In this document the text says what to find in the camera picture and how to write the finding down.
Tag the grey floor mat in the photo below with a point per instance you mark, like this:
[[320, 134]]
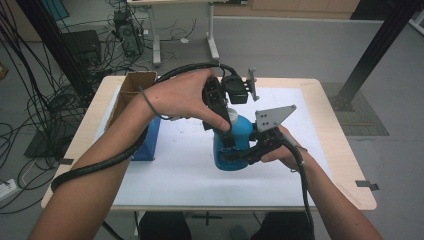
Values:
[[363, 116]]

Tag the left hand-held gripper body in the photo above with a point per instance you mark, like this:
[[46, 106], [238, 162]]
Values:
[[218, 98]]

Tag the black tape piece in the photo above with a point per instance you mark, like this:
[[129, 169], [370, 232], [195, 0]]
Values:
[[65, 161], [366, 184]]

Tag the black floor mat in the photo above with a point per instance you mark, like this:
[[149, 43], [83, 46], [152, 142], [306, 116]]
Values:
[[43, 146]]

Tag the white table mat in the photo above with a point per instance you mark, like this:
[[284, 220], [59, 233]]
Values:
[[186, 176]]

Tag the computer tower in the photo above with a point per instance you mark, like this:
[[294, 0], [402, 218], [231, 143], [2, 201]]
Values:
[[128, 33]]

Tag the wooden cabinet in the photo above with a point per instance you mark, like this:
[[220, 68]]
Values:
[[286, 8]]

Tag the person's right hand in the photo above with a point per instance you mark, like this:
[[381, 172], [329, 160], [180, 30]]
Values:
[[286, 155]]

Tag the teal panel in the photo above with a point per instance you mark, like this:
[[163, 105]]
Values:
[[55, 8]]

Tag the blue bottle with white cap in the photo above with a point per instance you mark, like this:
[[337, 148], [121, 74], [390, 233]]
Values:
[[240, 130]]

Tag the black metal frame post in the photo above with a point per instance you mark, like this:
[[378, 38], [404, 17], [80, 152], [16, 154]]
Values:
[[53, 43], [376, 50]]

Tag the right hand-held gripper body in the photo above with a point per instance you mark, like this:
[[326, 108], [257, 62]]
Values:
[[271, 120]]

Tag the person's right leg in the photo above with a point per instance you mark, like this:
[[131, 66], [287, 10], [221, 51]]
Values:
[[283, 228]]

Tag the white desk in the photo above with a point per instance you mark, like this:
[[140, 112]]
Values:
[[155, 33]]

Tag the black case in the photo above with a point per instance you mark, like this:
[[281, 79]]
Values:
[[83, 45]]

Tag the person's leg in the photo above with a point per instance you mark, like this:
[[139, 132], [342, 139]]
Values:
[[163, 226], [283, 228]]

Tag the white power strip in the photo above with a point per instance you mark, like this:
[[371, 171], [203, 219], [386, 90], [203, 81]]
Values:
[[7, 189]]

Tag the blue cardboard box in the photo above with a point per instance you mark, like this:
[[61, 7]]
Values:
[[146, 143]]

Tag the person's left leg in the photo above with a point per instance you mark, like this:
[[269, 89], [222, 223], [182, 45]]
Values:
[[163, 226]]

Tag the person's left hand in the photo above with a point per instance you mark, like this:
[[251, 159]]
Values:
[[180, 96]]

